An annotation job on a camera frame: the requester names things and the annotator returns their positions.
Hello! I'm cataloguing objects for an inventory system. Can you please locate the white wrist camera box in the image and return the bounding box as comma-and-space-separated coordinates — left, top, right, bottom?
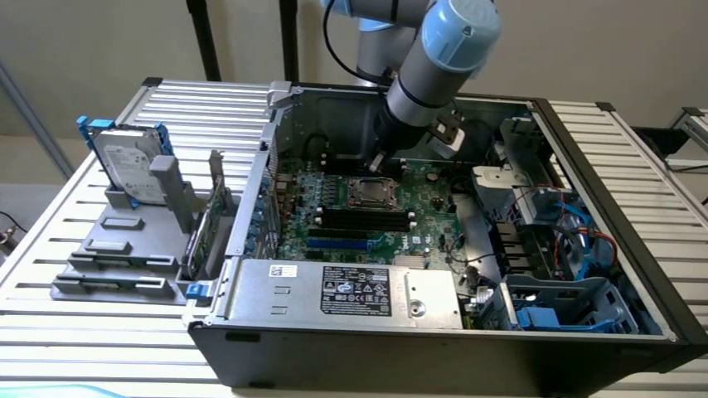
426, 110, 470, 158

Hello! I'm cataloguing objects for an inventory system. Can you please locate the silver power supply unit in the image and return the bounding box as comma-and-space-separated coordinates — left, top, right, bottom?
224, 258, 464, 331

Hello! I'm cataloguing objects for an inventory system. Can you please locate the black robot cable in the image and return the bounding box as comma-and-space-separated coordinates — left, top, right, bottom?
322, 0, 390, 89

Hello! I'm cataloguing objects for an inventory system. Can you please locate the teal object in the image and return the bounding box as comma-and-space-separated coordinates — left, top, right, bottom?
0, 382, 106, 398

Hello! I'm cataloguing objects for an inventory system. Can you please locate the blue expansion slot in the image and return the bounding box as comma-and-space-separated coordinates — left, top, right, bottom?
306, 237, 371, 253

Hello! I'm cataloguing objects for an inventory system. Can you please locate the metal disk bay cage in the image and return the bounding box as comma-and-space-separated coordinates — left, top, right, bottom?
471, 117, 578, 227

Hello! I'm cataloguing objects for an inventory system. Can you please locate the green motherboard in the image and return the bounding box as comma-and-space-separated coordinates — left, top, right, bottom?
272, 158, 503, 294

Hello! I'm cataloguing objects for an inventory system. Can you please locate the black RAM slot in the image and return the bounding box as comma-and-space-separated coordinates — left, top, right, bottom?
320, 222, 412, 232
322, 207, 412, 217
322, 212, 412, 222
320, 217, 412, 227

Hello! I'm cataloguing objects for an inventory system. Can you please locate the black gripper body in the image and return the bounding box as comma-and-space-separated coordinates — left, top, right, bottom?
371, 105, 439, 167

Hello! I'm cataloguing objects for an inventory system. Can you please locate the green graphics card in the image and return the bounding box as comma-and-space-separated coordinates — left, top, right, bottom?
180, 150, 231, 278

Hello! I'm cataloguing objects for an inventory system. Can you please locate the CPU socket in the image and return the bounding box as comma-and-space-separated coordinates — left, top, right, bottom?
344, 177, 402, 209

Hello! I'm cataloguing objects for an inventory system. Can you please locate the blue data wire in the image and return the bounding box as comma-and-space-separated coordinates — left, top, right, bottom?
551, 197, 599, 294

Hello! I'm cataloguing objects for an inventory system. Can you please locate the grey parts rack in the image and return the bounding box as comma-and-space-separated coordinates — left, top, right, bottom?
50, 154, 244, 307

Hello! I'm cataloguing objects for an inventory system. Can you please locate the grey case latch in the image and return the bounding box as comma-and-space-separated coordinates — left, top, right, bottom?
266, 80, 304, 111

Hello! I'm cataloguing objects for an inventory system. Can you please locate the black pole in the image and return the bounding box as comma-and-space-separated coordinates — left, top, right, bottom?
278, 0, 302, 83
184, 0, 224, 82

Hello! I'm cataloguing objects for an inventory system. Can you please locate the blue disk caddy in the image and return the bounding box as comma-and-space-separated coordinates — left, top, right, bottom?
75, 116, 174, 209

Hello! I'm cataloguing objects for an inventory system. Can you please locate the black open PC case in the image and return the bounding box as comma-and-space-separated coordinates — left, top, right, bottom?
186, 80, 708, 390

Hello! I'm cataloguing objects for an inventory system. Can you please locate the red wire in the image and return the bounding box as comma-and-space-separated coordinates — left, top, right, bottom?
507, 186, 620, 273

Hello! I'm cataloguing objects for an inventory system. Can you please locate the silver hard disk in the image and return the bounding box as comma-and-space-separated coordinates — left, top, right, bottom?
91, 128, 167, 206

